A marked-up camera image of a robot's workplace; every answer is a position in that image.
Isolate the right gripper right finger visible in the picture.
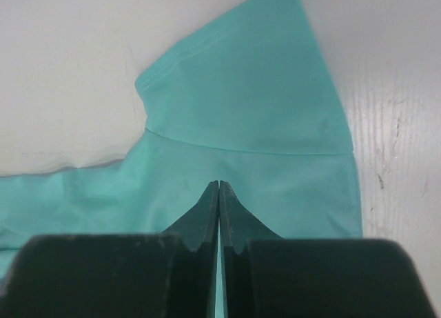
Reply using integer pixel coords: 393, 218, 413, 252
219, 181, 435, 317

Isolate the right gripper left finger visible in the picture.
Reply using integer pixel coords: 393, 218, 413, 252
1, 181, 219, 317

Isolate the teal t shirt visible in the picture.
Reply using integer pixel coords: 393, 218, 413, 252
0, 0, 364, 318

